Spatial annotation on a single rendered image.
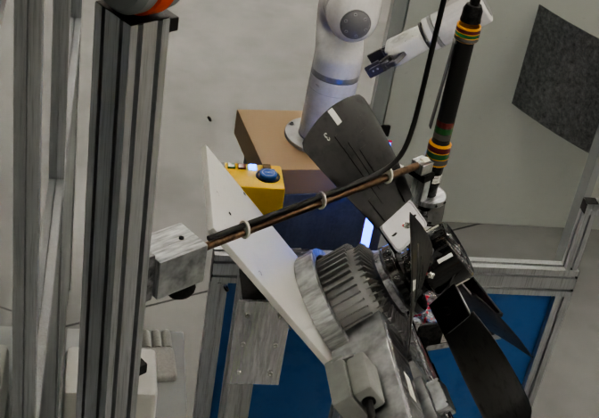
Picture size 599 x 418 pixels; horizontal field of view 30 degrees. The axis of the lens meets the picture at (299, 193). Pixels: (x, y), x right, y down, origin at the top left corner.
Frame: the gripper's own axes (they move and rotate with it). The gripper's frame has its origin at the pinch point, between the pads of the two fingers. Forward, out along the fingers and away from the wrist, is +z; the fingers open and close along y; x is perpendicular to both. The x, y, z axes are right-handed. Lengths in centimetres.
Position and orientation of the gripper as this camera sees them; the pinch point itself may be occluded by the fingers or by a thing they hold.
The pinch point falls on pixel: (372, 64)
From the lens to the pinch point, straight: 279.8
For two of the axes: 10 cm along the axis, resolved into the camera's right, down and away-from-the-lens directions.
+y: -1.3, 4.4, -8.9
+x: 5.2, 8.0, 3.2
